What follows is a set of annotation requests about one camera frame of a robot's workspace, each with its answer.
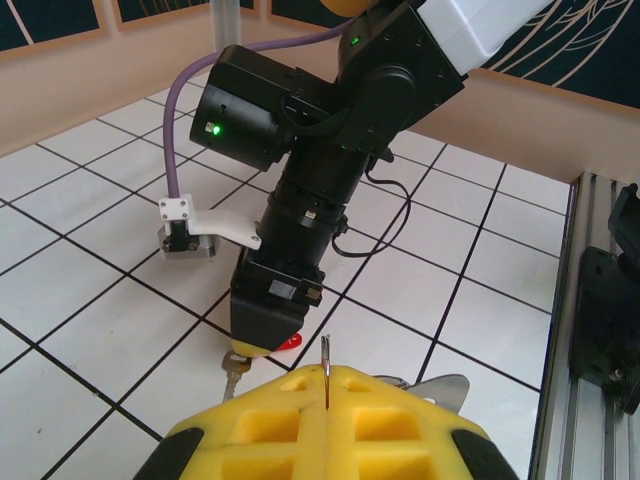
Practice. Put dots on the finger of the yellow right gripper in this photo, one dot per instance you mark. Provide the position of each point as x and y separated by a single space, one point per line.
265 325

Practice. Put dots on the aluminium profile rail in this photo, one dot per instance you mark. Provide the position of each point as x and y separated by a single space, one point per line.
560 350

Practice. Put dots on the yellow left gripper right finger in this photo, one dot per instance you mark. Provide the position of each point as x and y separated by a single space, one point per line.
400 440

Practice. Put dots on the silver key with red tag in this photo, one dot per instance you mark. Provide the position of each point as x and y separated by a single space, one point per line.
235 372

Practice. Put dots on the aluminium corner post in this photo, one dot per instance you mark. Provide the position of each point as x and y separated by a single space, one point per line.
226 25

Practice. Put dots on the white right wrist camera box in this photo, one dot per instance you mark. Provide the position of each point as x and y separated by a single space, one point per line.
220 225

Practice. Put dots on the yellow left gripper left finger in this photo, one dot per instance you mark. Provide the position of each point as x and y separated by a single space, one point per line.
240 440

